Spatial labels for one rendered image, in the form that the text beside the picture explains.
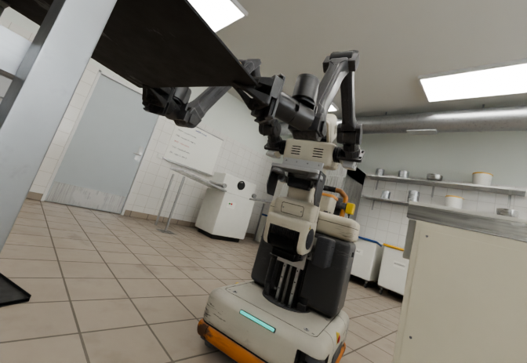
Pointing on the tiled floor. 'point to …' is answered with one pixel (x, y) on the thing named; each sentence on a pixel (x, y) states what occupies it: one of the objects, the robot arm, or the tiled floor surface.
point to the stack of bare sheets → (11, 292)
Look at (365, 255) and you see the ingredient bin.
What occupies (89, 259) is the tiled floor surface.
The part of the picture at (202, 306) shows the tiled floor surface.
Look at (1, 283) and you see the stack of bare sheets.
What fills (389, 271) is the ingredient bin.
